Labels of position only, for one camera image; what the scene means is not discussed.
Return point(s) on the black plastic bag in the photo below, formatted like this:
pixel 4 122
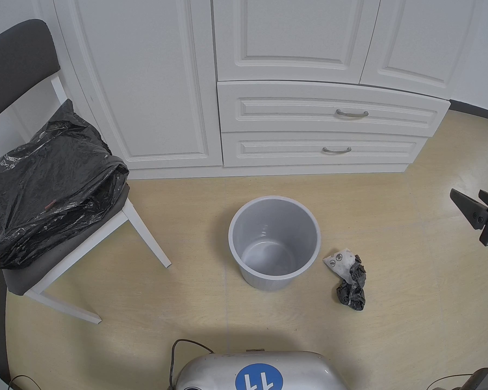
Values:
pixel 57 177

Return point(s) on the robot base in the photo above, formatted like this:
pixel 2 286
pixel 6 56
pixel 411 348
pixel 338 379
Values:
pixel 227 370

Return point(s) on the crumpled black plastic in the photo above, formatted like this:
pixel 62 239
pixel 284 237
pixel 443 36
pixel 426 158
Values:
pixel 351 295

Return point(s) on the white trash bin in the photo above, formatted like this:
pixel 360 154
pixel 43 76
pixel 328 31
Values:
pixel 268 226

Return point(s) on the white printed wrapper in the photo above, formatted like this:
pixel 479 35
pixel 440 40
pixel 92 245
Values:
pixel 338 261

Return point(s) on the white wardrobe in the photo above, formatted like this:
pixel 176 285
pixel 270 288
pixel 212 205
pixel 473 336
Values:
pixel 146 75

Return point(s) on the white chair grey seat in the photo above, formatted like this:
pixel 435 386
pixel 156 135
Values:
pixel 20 67

